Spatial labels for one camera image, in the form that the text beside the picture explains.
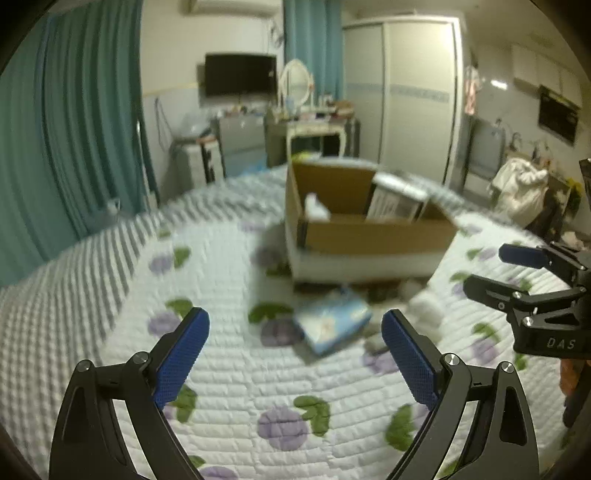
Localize white wardrobe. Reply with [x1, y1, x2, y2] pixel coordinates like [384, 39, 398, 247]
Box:
[342, 16, 465, 188]

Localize blue tissue packet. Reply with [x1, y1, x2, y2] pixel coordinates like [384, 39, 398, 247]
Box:
[293, 288, 374, 356]

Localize white crumpled cloth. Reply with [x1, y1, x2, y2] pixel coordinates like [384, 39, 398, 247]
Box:
[399, 279, 446, 333]

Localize white soft item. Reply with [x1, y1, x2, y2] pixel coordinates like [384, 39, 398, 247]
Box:
[302, 193, 332, 221]

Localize oval vanity mirror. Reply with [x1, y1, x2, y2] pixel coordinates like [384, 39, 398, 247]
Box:
[278, 60, 315, 109]

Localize grey small fridge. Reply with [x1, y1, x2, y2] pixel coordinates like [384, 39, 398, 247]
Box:
[217, 114, 269, 178]

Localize pink hanging cloth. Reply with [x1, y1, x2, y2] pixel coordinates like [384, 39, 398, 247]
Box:
[464, 65, 482, 116]

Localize brown cardboard box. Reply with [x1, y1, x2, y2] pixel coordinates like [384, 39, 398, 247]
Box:
[284, 159, 459, 282]

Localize teal narrow curtain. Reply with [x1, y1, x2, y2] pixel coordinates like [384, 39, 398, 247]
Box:
[283, 0, 345, 104]

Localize white vanity table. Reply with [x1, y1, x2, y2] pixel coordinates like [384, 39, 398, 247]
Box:
[265, 108, 356, 167]

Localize floral quilted blanket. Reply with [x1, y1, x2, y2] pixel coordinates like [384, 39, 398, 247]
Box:
[0, 164, 591, 480]

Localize white wall cabinets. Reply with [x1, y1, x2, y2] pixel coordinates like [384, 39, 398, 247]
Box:
[510, 41, 583, 104]

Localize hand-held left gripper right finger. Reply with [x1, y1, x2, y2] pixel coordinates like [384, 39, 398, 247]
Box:
[381, 309, 541, 480]

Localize white washing machine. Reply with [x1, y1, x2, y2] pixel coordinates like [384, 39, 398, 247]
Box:
[172, 136, 225, 190]

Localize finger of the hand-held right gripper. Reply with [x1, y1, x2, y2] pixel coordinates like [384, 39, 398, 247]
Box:
[499, 242, 591, 289]
[463, 274, 575, 324]

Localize black wall television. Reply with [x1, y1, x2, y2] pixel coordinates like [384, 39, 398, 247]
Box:
[204, 53, 279, 99]

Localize teal window curtain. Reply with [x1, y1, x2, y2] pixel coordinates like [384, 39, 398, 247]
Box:
[0, 0, 160, 289]

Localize white cloth bundle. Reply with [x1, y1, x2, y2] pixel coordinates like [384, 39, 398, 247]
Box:
[489, 157, 550, 227]

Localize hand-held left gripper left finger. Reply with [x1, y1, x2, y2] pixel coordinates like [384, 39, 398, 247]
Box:
[48, 307, 211, 480]

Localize white striped box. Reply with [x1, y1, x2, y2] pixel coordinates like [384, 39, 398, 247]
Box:
[366, 173, 432, 223]

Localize white air conditioner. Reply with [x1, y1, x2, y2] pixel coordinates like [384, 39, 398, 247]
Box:
[187, 0, 283, 19]

